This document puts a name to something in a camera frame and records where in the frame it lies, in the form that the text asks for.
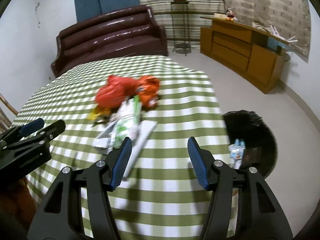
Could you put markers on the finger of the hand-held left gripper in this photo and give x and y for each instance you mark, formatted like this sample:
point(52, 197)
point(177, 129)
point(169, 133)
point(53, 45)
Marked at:
point(32, 127)
point(50, 132)

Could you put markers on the long grey box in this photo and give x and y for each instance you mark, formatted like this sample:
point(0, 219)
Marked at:
point(145, 135)

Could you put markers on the white router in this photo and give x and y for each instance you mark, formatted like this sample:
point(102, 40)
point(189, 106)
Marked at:
point(280, 36)

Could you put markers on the beige patterned curtain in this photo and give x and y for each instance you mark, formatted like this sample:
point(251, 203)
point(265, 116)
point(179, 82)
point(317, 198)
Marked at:
point(262, 0)

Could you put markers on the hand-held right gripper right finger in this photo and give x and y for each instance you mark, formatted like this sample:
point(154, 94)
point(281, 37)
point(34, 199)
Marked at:
point(198, 165)

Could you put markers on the brown leather sofa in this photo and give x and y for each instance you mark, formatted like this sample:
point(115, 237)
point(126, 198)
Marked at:
point(107, 37)

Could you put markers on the wooden chair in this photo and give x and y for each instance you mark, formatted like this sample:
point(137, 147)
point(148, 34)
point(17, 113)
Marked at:
point(7, 107)

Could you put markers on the plush toy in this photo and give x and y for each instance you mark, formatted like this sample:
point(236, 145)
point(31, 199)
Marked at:
point(230, 16)

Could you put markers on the small brown box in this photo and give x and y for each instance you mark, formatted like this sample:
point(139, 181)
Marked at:
point(281, 50)

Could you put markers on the wooden cabinet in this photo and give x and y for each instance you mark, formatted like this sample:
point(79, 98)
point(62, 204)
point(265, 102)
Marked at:
point(230, 55)

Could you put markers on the orange wrapper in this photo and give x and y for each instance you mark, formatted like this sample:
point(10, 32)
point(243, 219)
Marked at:
point(148, 87)

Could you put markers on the white paper sleeve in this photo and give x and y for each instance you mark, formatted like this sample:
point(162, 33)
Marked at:
point(105, 136)

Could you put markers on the dark cardboard box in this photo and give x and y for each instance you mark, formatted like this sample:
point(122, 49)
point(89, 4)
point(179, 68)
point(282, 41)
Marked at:
point(252, 155)

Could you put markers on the tissue box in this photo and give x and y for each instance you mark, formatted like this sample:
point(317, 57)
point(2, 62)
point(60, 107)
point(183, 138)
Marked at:
point(219, 16)

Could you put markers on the person's left forearm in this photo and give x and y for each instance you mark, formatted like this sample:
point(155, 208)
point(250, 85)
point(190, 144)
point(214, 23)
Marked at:
point(15, 202)

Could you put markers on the bin with black liner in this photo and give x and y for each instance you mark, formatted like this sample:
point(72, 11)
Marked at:
point(260, 135)

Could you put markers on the black metal plant stand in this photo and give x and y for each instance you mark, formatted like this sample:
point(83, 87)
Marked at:
point(182, 47)

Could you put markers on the red plastic bag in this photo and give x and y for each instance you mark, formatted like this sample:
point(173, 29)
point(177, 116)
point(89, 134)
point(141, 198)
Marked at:
point(112, 95)

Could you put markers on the white blue packet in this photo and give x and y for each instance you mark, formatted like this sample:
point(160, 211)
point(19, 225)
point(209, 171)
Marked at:
point(237, 152)

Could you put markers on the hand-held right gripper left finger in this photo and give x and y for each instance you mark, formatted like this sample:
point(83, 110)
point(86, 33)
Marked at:
point(122, 160)

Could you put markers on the green checked tablecloth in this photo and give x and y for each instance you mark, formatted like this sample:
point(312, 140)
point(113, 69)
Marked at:
point(175, 105)

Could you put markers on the yellow wrapper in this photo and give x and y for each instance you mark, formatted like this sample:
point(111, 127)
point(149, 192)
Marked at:
point(96, 115)

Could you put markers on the white crumpled cloth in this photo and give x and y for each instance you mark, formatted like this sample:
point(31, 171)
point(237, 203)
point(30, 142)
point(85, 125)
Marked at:
point(258, 26)

